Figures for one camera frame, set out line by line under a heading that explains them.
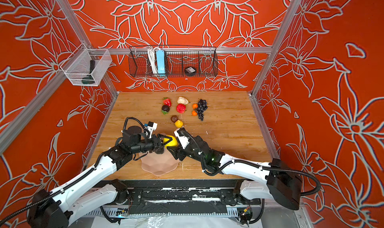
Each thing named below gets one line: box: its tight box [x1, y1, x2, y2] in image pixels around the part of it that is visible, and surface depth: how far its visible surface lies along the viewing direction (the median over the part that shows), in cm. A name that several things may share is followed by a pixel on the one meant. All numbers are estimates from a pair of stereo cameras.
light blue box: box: [156, 50, 166, 77], surface depth 92 cm
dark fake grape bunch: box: [197, 98, 208, 121], surface depth 106 cm
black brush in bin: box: [81, 60, 95, 85], surface depth 81 cm
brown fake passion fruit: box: [170, 115, 178, 123], surface depth 102 cm
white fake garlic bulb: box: [177, 96, 189, 105], surface depth 112 cm
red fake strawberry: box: [163, 97, 172, 108], surface depth 112 cm
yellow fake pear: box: [174, 119, 184, 128], surface depth 100 cm
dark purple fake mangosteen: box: [161, 105, 170, 115], surface depth 108 cm
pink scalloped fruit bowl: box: [139, 147, 179, 177], surface depth 83 cm
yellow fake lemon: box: [163, 135, 178, 149], surface depth 72 cm
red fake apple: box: [176, 103, 187, 114], surface depth 106 cm
